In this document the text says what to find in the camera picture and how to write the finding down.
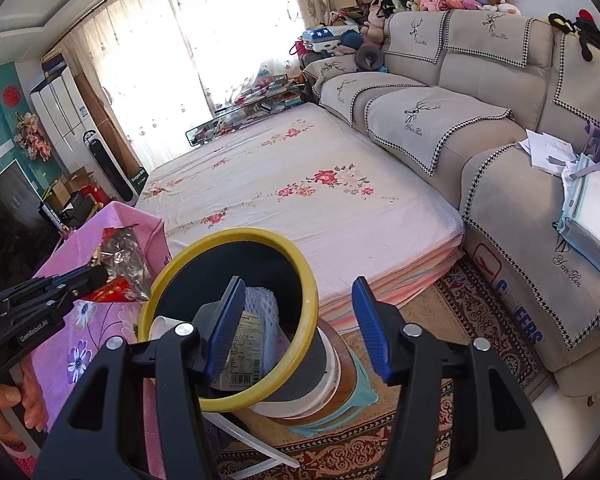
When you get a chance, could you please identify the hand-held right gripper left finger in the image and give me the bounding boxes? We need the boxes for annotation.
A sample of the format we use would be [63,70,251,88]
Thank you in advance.
[32,276,248,480]

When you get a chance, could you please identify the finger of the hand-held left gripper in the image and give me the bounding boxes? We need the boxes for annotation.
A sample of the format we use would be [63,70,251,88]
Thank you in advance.
[55,263,111,307]

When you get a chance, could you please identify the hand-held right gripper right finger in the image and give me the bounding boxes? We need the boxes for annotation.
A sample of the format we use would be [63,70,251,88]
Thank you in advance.
[351,276,563,480]

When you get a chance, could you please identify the beige cardboard box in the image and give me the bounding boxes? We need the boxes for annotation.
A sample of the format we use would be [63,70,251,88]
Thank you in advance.
[220,312,267,391]

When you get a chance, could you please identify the red silver snack wrapper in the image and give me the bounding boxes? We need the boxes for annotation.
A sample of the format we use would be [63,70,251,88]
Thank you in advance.
[87,226,153,303]

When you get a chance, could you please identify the white foam fruit net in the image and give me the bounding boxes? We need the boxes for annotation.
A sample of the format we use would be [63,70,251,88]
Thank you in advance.
[242,286,293,376]

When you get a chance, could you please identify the white plastic cup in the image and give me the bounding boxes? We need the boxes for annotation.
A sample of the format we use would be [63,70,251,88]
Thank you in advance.
[149,316,181,343]

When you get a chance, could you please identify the black yellow-rimmed trash bin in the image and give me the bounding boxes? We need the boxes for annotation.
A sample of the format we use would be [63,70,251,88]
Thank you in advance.
[137,227,341,418]

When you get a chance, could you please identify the person's left hand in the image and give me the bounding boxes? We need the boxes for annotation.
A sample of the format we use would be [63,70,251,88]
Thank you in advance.
[0,369,49,450]

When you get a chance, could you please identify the pink floral table cover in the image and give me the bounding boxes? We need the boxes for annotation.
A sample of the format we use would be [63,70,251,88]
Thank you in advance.
[20,201,173,480]

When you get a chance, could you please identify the black tall box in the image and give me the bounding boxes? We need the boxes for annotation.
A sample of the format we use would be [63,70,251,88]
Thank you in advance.
[39,201,71,226]

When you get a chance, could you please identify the teal plastic basin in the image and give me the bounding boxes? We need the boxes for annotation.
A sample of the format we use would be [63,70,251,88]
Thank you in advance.
[290,355,381,436]

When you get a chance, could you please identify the white round tub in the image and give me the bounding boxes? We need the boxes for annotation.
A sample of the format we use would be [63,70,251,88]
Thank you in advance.
[252,320,341,418]

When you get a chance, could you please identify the black flat television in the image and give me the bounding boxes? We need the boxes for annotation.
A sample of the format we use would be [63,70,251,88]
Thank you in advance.
[0,160,63,301]

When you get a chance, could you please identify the open cardboard box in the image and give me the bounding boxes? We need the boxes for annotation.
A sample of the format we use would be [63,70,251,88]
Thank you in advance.
[55,169,96,196]

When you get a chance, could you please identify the red patterned rug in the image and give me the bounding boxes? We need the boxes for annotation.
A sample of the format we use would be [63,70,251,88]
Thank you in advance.
[215,255,551,480]

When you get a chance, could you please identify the black white tower fan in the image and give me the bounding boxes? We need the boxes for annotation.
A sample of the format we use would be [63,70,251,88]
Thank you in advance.
[82,130,138,206]

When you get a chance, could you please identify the floral mattress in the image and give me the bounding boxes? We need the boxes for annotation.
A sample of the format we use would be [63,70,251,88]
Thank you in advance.
[135,105,466,333]

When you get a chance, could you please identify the artificial flower bunch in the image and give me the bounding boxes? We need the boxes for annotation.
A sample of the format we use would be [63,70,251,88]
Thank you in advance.
[14,112,53,162]

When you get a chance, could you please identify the white refrigerator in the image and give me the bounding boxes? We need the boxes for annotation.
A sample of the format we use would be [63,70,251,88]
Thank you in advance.
[30,67,118,201]

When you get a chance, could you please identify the glass coffee table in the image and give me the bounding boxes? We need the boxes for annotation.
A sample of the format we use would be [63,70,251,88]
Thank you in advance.
[184,80,311,148]

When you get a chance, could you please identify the beige sofa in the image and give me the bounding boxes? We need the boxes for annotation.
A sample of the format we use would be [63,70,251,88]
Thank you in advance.
[302,10,600,391]

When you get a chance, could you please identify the clear plastic package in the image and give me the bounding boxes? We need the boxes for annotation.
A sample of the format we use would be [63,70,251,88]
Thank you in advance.
[557,152,600,281]

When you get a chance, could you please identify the white papers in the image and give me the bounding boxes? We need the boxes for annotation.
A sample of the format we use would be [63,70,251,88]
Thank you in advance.
[517,129,576,176]

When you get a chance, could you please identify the sheer patterned curtain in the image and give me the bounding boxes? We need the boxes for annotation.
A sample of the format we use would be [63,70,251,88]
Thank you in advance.
[60,0,331,171]

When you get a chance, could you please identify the grey neck pillow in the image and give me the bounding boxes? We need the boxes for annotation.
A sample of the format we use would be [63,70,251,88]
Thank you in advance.
[355,46,387,73]

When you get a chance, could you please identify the blue star-print bag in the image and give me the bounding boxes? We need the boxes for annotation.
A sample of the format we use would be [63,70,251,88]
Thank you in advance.
[302,27,346,53]

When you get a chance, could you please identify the black yellow plush toy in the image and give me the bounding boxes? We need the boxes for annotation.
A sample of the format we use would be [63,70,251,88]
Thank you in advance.
[547,9,600,61]

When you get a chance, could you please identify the white plastic frame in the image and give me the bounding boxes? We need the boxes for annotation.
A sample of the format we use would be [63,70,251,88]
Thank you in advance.
[215,417,301,468]

